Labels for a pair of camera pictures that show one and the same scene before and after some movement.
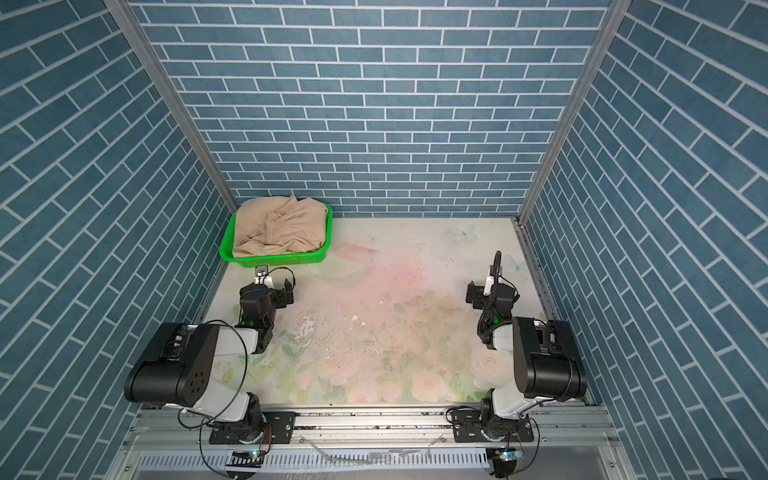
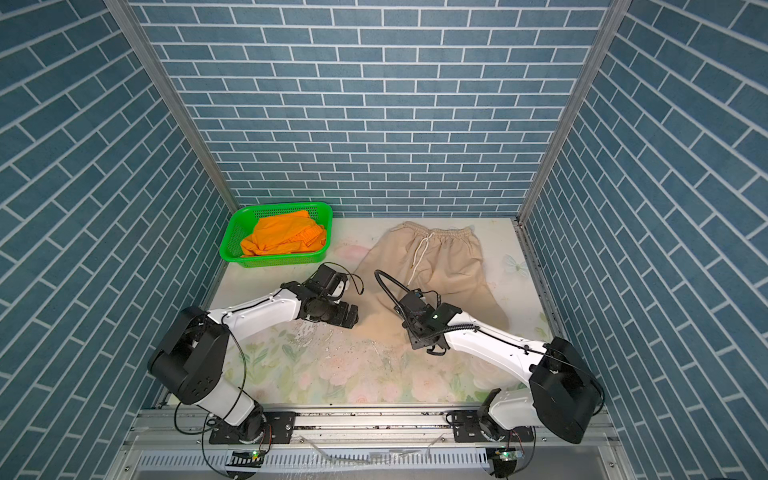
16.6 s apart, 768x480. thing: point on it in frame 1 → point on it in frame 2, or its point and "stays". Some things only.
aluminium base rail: x=173 y=442 stays
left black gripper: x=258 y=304 → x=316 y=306
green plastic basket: x=277 y=260 stays
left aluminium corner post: x=140 y=43 stays
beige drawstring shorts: x=278 y=225 → x=444 y=261
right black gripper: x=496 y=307 → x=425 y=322
